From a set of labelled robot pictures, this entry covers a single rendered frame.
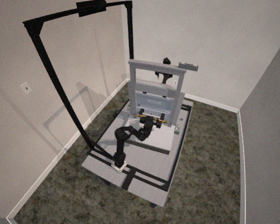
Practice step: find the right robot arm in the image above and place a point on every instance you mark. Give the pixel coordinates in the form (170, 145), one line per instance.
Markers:
(122, 136)

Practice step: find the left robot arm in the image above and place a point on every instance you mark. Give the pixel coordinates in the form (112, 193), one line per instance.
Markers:
(165, 61)

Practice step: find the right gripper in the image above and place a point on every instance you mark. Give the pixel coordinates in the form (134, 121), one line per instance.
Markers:
(158, 123)

